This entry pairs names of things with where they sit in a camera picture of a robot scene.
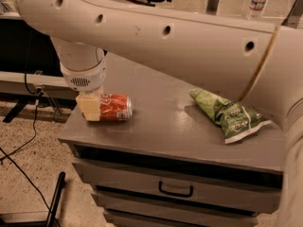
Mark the black drawer handle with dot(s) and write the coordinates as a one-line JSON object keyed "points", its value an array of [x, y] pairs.
{"points": [[175, 191]]}

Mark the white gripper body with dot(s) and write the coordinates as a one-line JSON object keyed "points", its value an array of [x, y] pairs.
{"points": [[84, 79]]}

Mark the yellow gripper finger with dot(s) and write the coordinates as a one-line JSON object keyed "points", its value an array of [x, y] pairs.
{"points": [[89, 105]]}

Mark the metal bracket right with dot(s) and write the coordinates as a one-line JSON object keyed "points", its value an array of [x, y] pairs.
{"points": [[293, 18]]}

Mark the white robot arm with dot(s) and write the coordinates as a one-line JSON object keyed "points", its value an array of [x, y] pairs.
{"points": [[258, 64]]}

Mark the green chip bag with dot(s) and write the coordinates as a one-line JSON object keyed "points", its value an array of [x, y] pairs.
{"points": [[235, 120]]}

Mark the clear plastic water bottle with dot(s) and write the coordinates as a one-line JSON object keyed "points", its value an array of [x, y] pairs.
{"points": [[255, 9]]}

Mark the grey drawer cabinet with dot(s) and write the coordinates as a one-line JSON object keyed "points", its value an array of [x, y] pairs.
{"points": [[170, 139]]}

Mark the red coke can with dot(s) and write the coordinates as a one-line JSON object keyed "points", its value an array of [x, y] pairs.
{"points": [[115, 107]]}

